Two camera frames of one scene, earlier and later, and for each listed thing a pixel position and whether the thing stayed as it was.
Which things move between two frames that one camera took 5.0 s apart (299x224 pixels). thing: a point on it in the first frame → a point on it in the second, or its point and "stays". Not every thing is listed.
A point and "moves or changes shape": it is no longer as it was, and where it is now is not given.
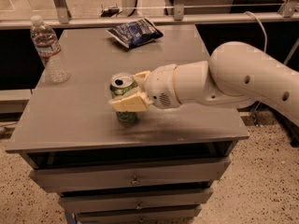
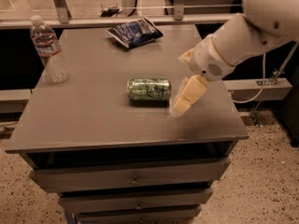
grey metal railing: x=289 y=13 stays
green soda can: x=122 y=83 moves or changes shape
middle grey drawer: x=136 y=200 stays
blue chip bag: x=133 y=33 stays
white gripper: x=160 y=86 → x=207 y=61
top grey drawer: x=56 y=180 stays
